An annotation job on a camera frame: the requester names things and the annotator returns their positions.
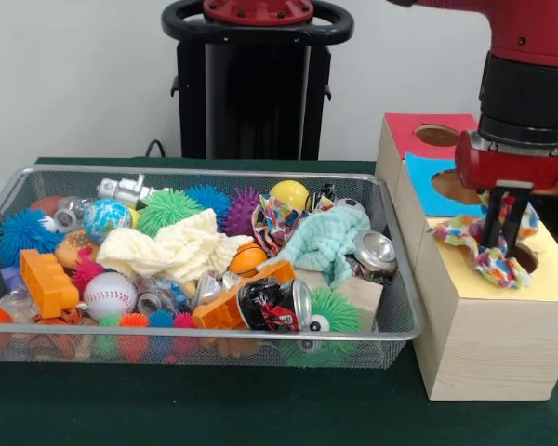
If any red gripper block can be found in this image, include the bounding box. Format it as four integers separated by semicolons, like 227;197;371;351
454;129;558;258

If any colourful patterned cloth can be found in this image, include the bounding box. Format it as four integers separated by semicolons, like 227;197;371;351
430;192;540;290
251;192;336;256

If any wooden box with three holes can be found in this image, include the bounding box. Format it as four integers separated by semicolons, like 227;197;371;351
375;112;558;403

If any shallow mesh bin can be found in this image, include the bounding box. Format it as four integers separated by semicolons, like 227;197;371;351
0;164;425;371

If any crushed silver can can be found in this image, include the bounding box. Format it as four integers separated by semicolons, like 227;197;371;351
351;230;399;282

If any mint green waffle cloth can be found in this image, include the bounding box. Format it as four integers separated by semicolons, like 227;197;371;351
259;205;372;289

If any green fuzzy ball with eyes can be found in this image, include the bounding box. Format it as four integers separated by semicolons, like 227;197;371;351
306;286;363;334

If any yellow ball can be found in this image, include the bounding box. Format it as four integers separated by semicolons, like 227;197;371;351
268;179;312;213

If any crushed black red can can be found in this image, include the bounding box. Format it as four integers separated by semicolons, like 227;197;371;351
236;277;313;334

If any orange toy brick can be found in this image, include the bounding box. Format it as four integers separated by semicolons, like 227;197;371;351
192;260;297;331
19;249;80;320

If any cream waffle cloth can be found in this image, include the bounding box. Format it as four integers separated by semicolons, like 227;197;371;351
96;208;255;284

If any dark green table cloth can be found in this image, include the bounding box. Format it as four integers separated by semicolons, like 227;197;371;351
0;156;558;446

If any blue globe ball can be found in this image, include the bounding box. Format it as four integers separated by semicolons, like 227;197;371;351
82;198;133;245

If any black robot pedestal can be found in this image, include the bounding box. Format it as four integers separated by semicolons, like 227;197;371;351
161;0;355;162

